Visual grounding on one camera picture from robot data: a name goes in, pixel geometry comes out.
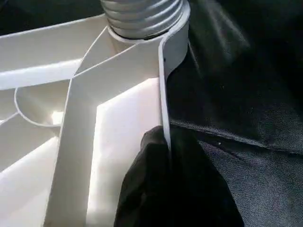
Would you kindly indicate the black work mat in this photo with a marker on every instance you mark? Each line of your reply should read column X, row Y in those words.
column 246, row 104

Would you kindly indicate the white plastic table leg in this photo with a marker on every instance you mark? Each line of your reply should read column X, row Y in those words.
column 142, row 16

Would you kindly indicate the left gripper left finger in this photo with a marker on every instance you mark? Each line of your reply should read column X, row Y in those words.
column 144, row 189

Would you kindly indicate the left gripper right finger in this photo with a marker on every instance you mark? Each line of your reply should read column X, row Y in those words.
column 199, row 189

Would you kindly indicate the white plastic table top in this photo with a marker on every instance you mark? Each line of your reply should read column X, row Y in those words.
column 80, row 118

